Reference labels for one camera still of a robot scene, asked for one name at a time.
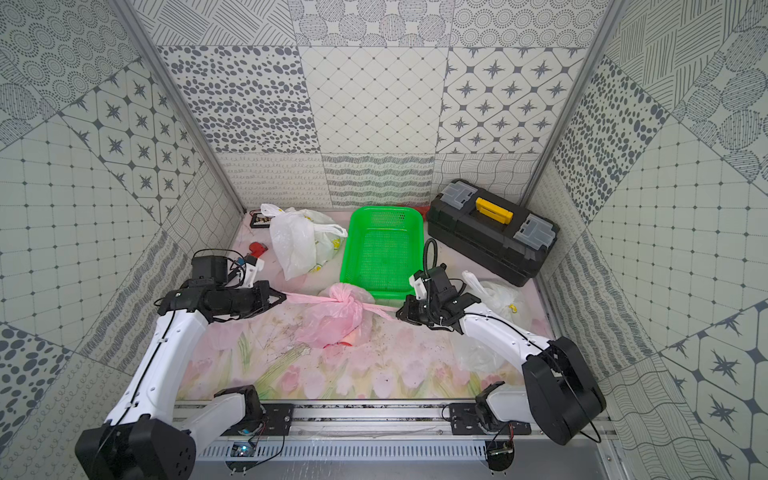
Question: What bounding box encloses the black toolbox yellow latch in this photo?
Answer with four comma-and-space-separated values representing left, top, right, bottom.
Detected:
426, 179, 560, 287

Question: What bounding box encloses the black smartphone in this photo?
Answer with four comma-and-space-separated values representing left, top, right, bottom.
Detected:
249, 210, 271, 229

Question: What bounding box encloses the green plastic basket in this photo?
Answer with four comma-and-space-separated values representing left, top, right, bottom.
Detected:
340, 206, 424, 301

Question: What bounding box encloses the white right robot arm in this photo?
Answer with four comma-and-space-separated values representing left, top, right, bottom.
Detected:
396, 264, 606, 445

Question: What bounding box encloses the red pipe wrench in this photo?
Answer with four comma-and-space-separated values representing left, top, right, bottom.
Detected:
249, 242, 268, 258

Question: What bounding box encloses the red plastic bag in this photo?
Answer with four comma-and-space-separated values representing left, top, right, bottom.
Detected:
414, 205, 430, 219

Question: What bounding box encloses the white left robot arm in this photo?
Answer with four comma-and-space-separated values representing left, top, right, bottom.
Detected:
75, 249, 286, 479

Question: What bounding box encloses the pink plastic bag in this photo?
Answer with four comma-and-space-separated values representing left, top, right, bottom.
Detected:
286, 283, 397, 348

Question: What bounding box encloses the white plastic bag lemon print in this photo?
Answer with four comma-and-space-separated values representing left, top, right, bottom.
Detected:
451, 270, 527, 374

